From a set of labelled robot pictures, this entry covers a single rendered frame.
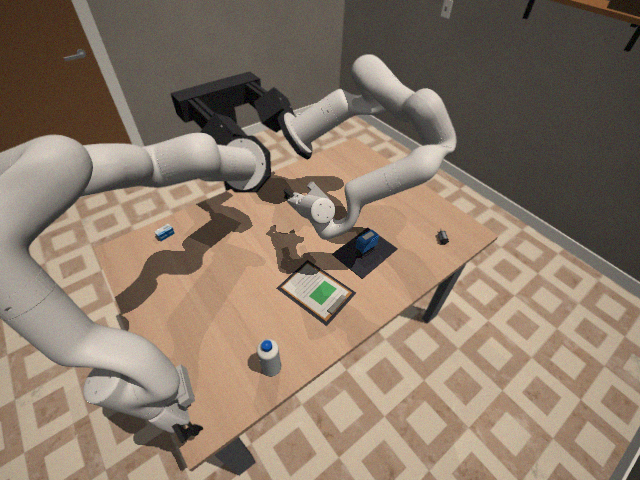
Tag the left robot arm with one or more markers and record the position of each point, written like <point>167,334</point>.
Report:
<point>376,83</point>

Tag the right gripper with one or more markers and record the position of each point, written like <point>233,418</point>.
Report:
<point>171,417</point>

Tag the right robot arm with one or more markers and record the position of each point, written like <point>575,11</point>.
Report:
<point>39,181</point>

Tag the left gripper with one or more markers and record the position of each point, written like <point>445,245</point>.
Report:
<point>293,200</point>

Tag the dark grey flat mat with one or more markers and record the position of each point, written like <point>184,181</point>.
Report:
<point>363,266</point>

